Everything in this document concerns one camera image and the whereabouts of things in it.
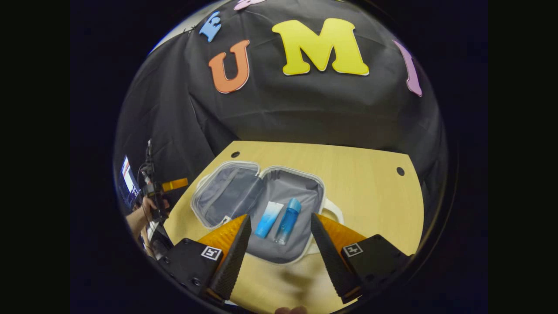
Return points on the white suitcase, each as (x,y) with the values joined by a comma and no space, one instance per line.
(301,196)

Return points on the blue capped bottle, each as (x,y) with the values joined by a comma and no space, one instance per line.
(288,218)

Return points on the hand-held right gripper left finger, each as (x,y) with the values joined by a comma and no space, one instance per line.
(235,261)

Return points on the lit monitor screen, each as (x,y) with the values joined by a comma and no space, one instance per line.
(128,179)

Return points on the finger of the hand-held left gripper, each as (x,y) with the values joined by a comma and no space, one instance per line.
(175,184)

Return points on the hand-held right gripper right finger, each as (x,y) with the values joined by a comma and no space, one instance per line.
(329,261)

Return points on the blue white tube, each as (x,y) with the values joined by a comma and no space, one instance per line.
(267,220)

